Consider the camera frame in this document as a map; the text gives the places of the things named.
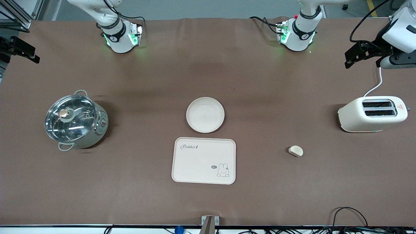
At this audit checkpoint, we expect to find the round cream plate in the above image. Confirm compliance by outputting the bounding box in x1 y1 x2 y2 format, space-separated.
186 97 225 133

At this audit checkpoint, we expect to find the cream rabbit print tray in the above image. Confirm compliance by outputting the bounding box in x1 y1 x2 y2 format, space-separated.
171 137 236 185

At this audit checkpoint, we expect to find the cream two-slot toaster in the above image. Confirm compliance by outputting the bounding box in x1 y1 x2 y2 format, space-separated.
337 96 408 133

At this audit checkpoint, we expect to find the glass pot lid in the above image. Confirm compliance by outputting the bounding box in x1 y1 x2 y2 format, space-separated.
45 94 98 142

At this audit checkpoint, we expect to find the grey electric cooking pot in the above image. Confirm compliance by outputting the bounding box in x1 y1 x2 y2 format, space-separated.
45 90 109 151

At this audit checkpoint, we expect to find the brown table cloth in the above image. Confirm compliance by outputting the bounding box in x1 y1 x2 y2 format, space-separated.
0 16 416 227

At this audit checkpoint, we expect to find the white toaster power cable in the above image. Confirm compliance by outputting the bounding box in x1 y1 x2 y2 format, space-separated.
363 67 383 97

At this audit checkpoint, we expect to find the aluminium frame profile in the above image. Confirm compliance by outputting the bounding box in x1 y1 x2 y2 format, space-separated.
0 0 44 33

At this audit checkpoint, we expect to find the black base cable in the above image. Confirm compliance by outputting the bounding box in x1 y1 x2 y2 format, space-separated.
250 16 283 34
103 0 145 33

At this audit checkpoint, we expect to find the black looped cable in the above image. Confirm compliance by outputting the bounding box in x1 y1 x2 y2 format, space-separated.
331 207 369 234

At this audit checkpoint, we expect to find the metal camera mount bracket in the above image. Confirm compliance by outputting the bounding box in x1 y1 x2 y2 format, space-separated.
201 215 219 234

